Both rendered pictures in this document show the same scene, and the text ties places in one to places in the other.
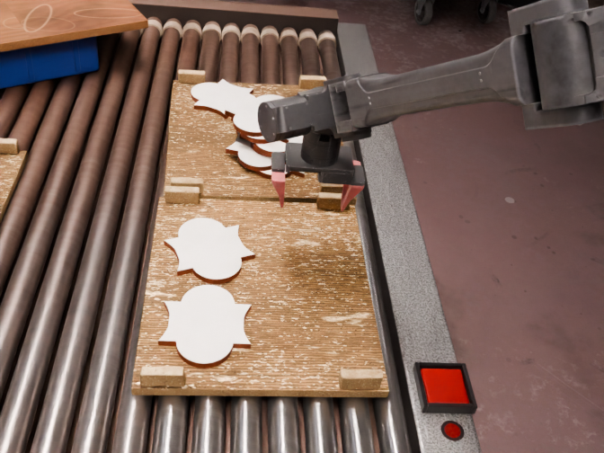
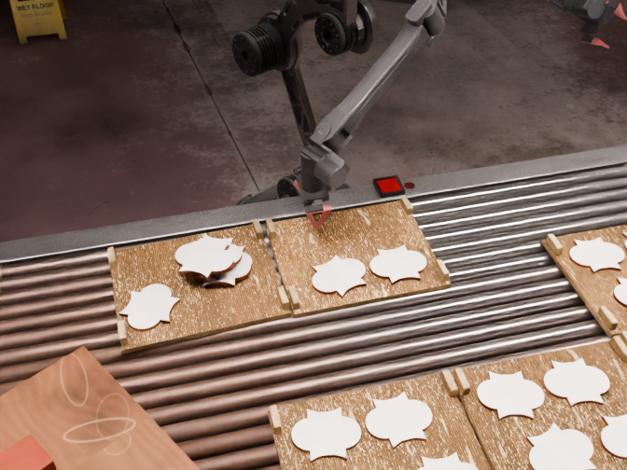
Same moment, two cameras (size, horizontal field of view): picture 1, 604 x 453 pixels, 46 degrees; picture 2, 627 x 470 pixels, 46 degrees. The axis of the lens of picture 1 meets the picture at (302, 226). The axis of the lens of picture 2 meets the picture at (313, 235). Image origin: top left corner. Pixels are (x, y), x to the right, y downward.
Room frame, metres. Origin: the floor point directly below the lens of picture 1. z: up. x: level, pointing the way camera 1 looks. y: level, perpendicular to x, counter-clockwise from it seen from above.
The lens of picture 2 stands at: (1.05, 1.47, 2.28)
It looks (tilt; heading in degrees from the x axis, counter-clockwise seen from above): 42 degrees down; 264
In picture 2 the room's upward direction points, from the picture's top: straight up
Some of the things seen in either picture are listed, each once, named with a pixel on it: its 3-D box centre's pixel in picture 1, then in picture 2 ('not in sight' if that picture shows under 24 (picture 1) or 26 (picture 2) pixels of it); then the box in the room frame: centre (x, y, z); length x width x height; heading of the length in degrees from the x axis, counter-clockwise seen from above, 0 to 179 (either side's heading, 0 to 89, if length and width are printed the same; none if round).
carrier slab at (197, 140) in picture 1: (256, 137); (196, 283); (1.20, 0.12, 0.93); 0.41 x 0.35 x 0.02; 11
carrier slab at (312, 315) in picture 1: (260, 285); (354, 254); (0.79, 0.05, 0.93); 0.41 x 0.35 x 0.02; 9
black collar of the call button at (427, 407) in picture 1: (444, 387); (388, 186); (0.64, -0.23, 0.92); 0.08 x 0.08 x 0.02; 8
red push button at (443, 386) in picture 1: (443, 387); (388, 186); (0.64, -0.23, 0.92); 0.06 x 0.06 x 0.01; 8
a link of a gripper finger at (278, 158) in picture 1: (293, 182); (315, 210); (0.88, 0.02, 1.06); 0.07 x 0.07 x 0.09; 7
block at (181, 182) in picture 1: (186, 185); (283, 297); (0.99, 0.21, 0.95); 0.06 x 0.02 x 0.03; 101
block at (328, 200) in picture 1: (333, 200); (271, 228); (1.00, -0.05, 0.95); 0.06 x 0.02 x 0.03; 99
